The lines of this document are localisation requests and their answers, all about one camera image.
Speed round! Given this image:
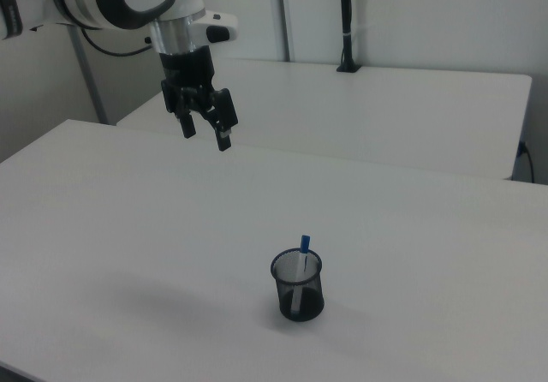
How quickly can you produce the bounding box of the white side table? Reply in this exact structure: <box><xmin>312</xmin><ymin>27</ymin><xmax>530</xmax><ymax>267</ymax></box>
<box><xmin>116</xmin><ymin>58</ymin><xmax>533</xmax><ymax>182</ymax></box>

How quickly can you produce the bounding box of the grey partition post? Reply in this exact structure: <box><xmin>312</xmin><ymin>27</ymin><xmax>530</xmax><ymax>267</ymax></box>
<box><xmin>272</xmin><ymin>0</ymin><xmax>297</xmax><ymax>63</ymax></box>

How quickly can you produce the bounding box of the white marker with blue cap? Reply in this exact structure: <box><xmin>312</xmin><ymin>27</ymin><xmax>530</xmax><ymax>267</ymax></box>
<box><xmin>292</xmin><ymin>234</ymin><xmax>313</xmax><ymax>318</ymax></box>

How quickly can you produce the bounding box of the black camera stand pole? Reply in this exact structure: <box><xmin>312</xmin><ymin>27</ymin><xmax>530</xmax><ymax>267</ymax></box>
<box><xmin>336</xmin><ymin>0</ymin><xmax>362</xmax><ymax>74</ymax></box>

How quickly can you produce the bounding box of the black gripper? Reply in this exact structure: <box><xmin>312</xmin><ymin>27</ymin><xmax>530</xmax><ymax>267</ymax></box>
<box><xmin>158</xmin><ymin>46</ymin><xmax>240</xmax><ymax>152</ymax></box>

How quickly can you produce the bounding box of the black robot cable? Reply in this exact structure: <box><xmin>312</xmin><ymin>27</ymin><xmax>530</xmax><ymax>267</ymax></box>
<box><xmin>80</xmin><ymin>26</ymin><xmax>152</xmax><ymax>57</ymax></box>

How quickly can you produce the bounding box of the black mesh pen cup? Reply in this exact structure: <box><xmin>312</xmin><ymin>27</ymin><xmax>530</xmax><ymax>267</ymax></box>
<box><xmin>269</xmin><ymin>248</ymin><xmax>325</xmax><ymax>324</ymax></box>

